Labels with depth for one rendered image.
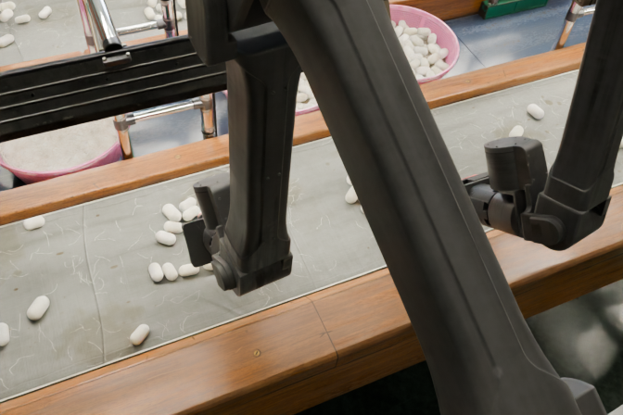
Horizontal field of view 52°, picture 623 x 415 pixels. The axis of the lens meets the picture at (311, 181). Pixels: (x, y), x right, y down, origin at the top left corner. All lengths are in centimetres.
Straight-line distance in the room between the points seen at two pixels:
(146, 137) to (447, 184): 101
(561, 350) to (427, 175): 164
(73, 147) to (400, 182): 96
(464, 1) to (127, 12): 81
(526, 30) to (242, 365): 115
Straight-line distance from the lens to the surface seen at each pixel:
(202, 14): 45
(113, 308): 102
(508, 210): 85
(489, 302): 36
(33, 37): 150
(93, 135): 126
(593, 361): 199
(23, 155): 127
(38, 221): 112
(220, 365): 93
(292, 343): 94
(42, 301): 103
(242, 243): 67
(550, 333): 198
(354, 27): 36
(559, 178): 79
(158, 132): 132
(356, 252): 106
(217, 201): 76
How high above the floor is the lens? 162
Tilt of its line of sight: 50 degrees down
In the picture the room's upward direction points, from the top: 6 degrees clockwise
